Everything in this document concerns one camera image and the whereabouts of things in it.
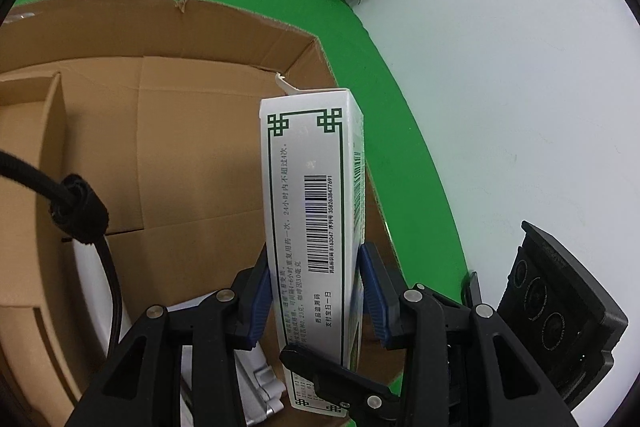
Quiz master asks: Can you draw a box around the narrow cardboard box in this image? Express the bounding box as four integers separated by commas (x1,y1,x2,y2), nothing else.
0,72,88,413

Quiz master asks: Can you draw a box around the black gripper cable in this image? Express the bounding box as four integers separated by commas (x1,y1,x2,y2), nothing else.
0,150,122,350

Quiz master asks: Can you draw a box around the silver blister pack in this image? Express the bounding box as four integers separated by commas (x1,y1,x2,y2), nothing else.
235,347,286,427

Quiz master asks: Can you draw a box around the white medicine box green trim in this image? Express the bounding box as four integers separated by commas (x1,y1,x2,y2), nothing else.
259,74,367,418

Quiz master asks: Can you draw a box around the wide cardboard box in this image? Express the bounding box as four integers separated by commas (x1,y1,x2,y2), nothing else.
0,0,408,427

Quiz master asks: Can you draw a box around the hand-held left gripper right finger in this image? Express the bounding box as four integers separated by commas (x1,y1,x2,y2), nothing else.
357,242,581,427

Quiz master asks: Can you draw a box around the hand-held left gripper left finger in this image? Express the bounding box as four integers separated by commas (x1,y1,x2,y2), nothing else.
65,244,273,427

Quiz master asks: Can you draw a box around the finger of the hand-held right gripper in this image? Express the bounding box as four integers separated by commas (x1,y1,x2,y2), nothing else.
279,343,401,424
462,271,482,308

